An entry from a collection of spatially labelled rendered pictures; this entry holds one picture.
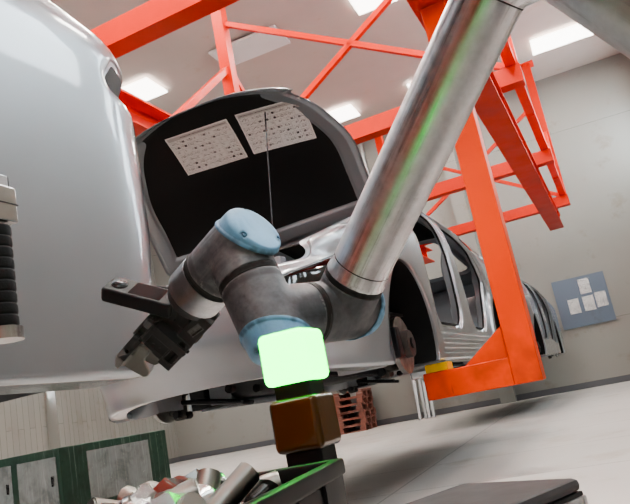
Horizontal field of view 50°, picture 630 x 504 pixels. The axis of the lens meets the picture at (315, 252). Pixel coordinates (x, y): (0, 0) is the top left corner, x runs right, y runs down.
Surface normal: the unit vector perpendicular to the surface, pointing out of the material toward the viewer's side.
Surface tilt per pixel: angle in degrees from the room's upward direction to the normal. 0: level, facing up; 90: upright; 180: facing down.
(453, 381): 90
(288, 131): 141
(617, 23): 111
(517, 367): 90
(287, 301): 69
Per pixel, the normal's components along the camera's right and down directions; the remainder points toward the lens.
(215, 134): -0.10, 0.69
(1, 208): 0.89, -0.26
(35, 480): -0.39, -0.14
